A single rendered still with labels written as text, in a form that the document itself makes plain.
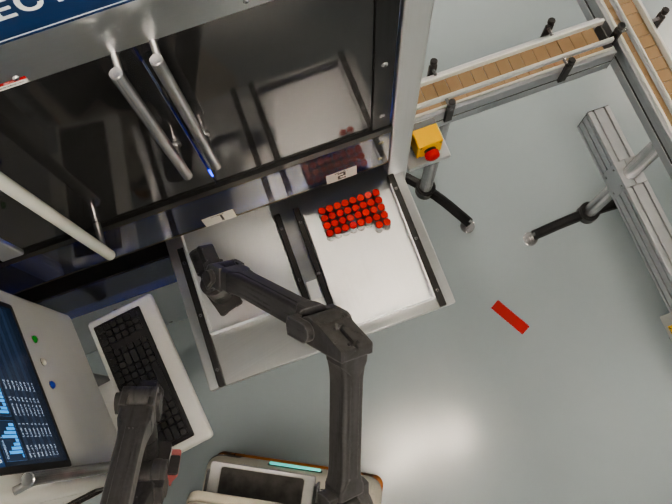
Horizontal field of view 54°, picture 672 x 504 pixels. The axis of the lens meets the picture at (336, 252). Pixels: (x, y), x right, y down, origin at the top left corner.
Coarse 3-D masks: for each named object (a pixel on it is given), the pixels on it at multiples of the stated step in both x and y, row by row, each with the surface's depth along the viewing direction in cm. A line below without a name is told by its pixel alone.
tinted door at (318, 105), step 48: (288, 0) 102; (336, 0) 106; (144, 48) 101; (192, 48) 105; (240, 48) 109; (288, 48) 114; (336, 48) 119; (192, 96) 118; (240, 96) 123; (288, 96) 129; (336, 96) 136; (240, 144) 141; (288, 144) 149
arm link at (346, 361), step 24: (336, 312) 127; (336, 336) 121; (360, 336) 123; (336, 360) 119; (360, 360) 122; (336, 384) 123; (360, 384) 123; (336, 408) 125; (360, 408) 125; (336, 432) 126; (360, 432) 127; (336, 456) 127; (360, 456) 128; (336, 480) 128; (360, 480) 130
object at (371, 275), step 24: (384, 192) 188; (312, 216) 187; (312, 240) 182; (336, 240) 185; (360, 240) 185; (384, 240) 184; (408, 240) 184; (336, 264) 183; (360, 264) 183; (384, 264) 183; (408, 264) 182; (336, 288) 181; (360, 288) 181; (384, 288) 181; (408, 288) 181; (360, 312) 179; (384, 312) 179
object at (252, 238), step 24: (240, 216) 188; (264, 216) 188; (192, 240) 187; (216, 240) 186; (240, 240) 186; (264, 240) 186; (192, 264) 185; (264, 264) 184; (288, 264) 180; (288, 288) 182; (216, 312) 181; (240, 312) 181; (264, 312) 177
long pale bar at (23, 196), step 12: (0, 180) 106; (12, 180) 110; (12, 192) 110; (24, 192) 113; (24, 204) 116; (36, 204) 118; (48, 216) 123; (60, 216) 127; (60, 228) 130; (72, 228) 132; (96, 228) 152; (84, 240) 139; (96, 240) 144; (96, 252) 148; (108, 252) 151
